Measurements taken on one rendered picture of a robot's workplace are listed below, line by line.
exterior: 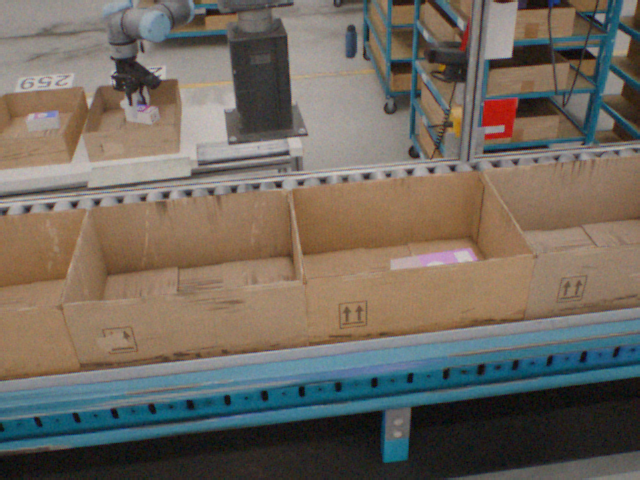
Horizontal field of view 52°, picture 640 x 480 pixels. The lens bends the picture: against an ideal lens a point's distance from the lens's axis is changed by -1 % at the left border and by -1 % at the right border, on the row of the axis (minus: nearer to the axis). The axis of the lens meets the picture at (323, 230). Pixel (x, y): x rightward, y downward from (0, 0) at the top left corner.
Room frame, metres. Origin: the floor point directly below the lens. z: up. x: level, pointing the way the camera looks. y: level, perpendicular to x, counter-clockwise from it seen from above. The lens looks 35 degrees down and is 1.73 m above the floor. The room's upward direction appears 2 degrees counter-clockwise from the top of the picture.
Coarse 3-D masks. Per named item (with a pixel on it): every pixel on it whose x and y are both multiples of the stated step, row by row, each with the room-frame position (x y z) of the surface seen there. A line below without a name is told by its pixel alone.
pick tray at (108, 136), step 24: (96, 96) 2.14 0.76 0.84; (120, 96) 2.21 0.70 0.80; (168, 96) 2.23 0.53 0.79; (96, 120) 2.05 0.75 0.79; (120, 120) 2.11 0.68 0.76; (168, 120) 2.09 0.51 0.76; (96, 144) 1.83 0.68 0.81; (120, 144) 1.84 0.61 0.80; (144, 144) 1.85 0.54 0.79; (168, 144) 1.86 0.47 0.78
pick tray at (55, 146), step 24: (0, 96) 2.16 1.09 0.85; (24, 96) 2.18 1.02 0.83; (48, 96) 2.19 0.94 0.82; (72, 96) 2.20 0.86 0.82; (0, 120) 2.08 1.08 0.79; (24, 120) 2.15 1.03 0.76; (72, 120) 1.96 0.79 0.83; (0, 144) 1.81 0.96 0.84; (24, 144) 1.82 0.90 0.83; (48, 144) 1.82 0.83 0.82; (72, 144) 1.90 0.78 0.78; (0, 168) 1.81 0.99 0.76
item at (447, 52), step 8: (432, 48) 1.78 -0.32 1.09; (440, 48) 1.78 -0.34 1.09; (448, 48) 1.78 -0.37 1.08; (456, 48) 1.78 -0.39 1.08; (424, 56) 1.81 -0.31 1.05; (432, 56) 1.77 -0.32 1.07; (440, 56) 1.77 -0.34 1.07; (448, 56) 1.77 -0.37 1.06; (456, 56) 1.78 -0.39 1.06; (464, 56) 1.78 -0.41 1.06; (440, 64) 1.78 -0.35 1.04; (448, 64) 1.78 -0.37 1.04; (456, 64) 1.78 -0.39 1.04; (464, 64) 1.78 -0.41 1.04; (448, 72) 1.79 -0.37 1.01; (456, 72) 1.79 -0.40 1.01
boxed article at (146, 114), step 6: (138, 108) 2.11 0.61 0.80; (144, 108) 2.11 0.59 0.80; (150, 108) 2.10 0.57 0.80; (156, 108) 2.11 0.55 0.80; (126, 114) 2.10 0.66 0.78; (138, 114) 2.08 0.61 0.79; (144, 114) 2.07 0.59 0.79; (150, 114) 2.07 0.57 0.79; (156, 114) 2.10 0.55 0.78; (132, 120) 2.09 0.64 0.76; (138, 120) 2.08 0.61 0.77; (144, 120) 2.07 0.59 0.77; (150, 120) 2.07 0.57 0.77
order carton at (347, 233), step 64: (320, 192) 1.13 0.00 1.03; (384, 192) 1.15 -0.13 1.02; (448, 192) 1.16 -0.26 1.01; (320, 256) 1.11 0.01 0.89; (384, 256) 1.11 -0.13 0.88; (512, 256) 0.88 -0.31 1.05; (320, 320) 0.84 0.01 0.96; (384, 320) 0.85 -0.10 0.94; (448, 320) 0.86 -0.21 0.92; (512, 320) 0.88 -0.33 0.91
